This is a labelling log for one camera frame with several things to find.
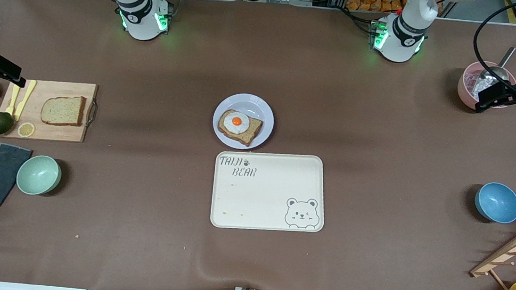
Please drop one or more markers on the plain brown bread slice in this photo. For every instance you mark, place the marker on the plain brown bread slice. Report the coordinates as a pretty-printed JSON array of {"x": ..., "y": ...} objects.
[{"x": 62, "y": 110}]

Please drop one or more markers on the white round plate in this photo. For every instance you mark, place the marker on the white round plate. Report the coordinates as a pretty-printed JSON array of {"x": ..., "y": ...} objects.
[{"x": 261, "y": 110}]

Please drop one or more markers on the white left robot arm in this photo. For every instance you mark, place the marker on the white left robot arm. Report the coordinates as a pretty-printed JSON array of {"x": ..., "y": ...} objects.
[{"x": 403, "y": 40}]

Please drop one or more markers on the metal scoop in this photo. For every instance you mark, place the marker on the metal scoop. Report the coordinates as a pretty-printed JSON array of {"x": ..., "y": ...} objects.
[{"x": 496, "y": 73}]

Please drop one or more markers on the yellow plastic fork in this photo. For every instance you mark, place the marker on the yellow plastic fork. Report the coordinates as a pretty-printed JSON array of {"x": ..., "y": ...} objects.
[{"x": 13, "y": 100}]

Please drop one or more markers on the clear ice cubes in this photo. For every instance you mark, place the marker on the clear ice cubes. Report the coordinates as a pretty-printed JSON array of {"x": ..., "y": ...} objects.
[{"x": 472, "y": 80}]

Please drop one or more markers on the yellow plastic knife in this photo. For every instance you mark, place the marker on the yellow plastic knife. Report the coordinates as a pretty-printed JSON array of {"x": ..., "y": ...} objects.
[{"x": 25, "y": 99}]

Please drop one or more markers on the pink bowl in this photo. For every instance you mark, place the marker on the pink bowl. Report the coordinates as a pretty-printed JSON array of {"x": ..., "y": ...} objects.
[{"x": 463, "y": 89}]

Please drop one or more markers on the lemon slice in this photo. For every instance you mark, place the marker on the lemon slice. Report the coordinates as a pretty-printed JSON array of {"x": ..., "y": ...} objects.
[{"x": 26, "y": 130}]

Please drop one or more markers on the wooden cutting board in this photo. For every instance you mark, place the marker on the wooden cutting board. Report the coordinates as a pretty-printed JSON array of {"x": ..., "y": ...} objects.
[{"x": 60, "y": 133}]

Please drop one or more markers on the blue bowl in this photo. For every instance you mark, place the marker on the blue bowl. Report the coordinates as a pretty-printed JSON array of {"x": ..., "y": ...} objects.
[{"x": 497, "y": 202}]

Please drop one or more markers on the light green bowl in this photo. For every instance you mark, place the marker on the light green bowl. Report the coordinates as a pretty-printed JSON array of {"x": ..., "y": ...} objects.
[{"x": 38, "y": 175}]

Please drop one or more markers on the fried egg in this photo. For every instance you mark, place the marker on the fried egg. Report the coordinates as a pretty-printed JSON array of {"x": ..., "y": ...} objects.
[{"x": 235, "y": 123}]

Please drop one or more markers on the bread slice under egg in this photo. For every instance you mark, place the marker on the bread slice under egg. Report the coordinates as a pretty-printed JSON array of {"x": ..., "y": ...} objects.
[{"x": 247, "y": 134}]

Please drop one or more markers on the cream bear print tray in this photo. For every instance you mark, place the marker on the cream bear print tray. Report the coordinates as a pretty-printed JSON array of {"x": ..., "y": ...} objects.
[{"x": 267, "y": 193}]

